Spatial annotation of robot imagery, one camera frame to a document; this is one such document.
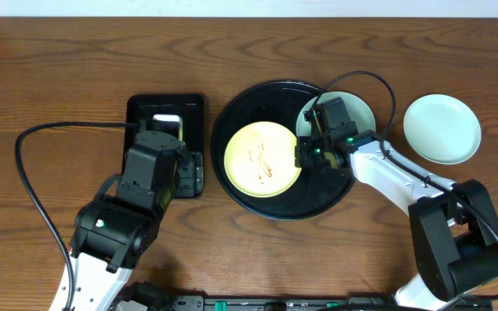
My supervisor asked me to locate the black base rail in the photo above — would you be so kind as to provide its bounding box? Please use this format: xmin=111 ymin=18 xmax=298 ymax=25
xmin=114 ymin=280 xmax=492 ymax=311

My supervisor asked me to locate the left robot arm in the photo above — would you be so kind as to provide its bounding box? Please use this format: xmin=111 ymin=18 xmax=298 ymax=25
xmin=51 ymin=130 xmax=203 ymax=310

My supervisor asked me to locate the black rectangular tray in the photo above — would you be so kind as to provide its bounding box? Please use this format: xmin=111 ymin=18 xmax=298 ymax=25
xmin=125 ymin=93 xmax=205 ymax=199

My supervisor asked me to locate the light blue plate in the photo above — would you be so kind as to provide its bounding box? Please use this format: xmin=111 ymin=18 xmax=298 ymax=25
xmin=296 ymin=92 xmax=376 ymax=136
xmin=403 ymin=94 xmax=482 ymax=165

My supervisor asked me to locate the yellow plate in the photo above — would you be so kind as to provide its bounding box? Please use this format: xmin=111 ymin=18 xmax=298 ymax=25
xmin=223 ymin=121 xmax=301 ymax=198

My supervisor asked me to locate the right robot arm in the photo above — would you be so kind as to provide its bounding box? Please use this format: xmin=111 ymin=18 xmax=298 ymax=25
xmin=295 ymin=97 xmax=498 ymax=310

